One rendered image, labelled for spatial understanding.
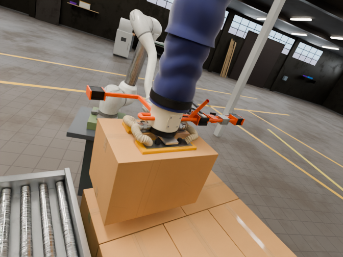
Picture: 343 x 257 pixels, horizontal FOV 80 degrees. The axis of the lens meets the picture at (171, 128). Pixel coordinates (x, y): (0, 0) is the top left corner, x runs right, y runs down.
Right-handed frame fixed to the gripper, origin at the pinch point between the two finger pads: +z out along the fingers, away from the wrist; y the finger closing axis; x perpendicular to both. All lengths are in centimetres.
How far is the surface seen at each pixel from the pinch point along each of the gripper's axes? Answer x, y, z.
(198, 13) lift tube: 34, -50, 10
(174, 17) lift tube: 38, -46, 1
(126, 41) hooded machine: -257, 45, -791
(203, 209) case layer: -20, 66, 18
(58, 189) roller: 70, 65, -23
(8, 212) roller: 94, 66, -13
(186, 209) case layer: -7, 66, 14
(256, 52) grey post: -241, -55, -159
